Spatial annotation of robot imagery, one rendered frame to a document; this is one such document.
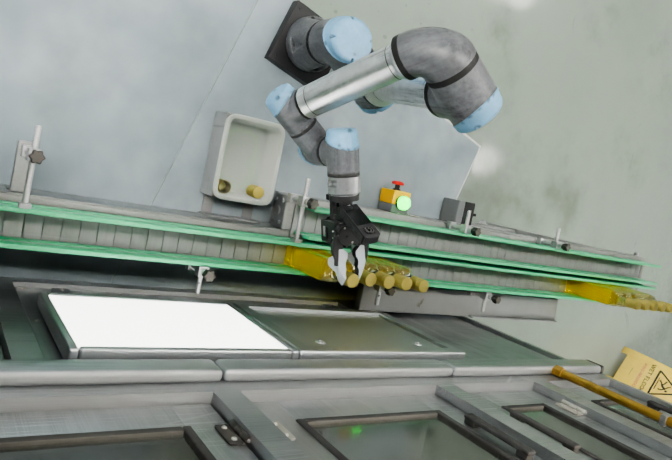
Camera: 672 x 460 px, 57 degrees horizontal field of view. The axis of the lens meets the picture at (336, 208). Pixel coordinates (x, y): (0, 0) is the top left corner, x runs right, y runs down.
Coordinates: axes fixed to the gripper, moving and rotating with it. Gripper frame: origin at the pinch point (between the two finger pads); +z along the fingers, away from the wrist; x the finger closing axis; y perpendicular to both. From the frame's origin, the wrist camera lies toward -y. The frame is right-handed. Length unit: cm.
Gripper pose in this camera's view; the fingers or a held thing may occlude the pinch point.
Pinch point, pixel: (351, 279)
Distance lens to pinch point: 145.9
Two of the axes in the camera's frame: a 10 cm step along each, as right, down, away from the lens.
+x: -8.4, 1.2, -5.3
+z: 0.3, 9.8, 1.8
